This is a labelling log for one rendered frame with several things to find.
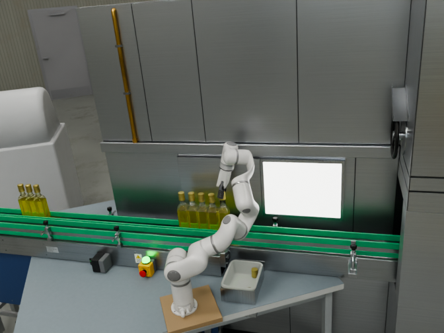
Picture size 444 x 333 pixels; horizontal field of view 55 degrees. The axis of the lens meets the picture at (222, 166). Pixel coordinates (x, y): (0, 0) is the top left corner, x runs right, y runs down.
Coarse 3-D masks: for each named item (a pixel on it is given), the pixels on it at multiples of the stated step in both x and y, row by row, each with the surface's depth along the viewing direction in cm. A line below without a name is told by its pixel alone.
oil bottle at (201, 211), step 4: (200, 208) 227; (204, 208) 227; (200, 212) 228; (204, 212) 227; (200, 216) 229; (204, 216) 228; (200, 220) 230; (204, 220) 229; (200, 224) 231; (204, 224) 230; (200, 228) 232; (204, 228) 231
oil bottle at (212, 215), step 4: (208, 208) 226; (212, 208) 225; (216, 208) 226; (208, 212) 226; (212, 212) 225; (216, 212) 225; (208, 216) 227; (212, 216) 226; (216, 216) 226; (208, 220) 228; (212, 220) 227; (216, 220) 227; (208, 224) 229; (212, 224) 228; (216, 224) 228; (208, 228) 230; (212, 228) 229; (216, 228) 228
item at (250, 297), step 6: (264, 264) 225; (264, 270) 227; (258, 282) 208; (222, 288) 204; (228, 288) 204; (258, 288) 209; (222, 294) 206; (228, 294) 205; (234, 294) 204; (240, 294) 202; (246, 294) 202; (252, 294) 201; (258, 294) 209; (222, 300) 207; (228, 300) 206; (234, 300) 205; (240, 300) 204; (246, 300) 203; (252, 300) 202
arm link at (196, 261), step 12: (204, 240) 186; (192, 252) 181; (204, 252) 182; (216, 252) 185; (168, 264) 182; (180, 264) 179; (192, 264) 179; (204, 264) 179; (168, 276) 181; (180, 276) 181; (192, 276) 182
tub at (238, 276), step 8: (232, 264) 221; (240, 264) 222; (248, 264) 220; (256, 264) 219; (232, 272) 220; (240, 272) 223; (248, 272) 222; (224, 280) 208; (232, 280) 218; (240, 280) 218; (248, 280) 217; (256, 280) 205; (232, 288) 202; (240, 288) 201; (248, 288) 200
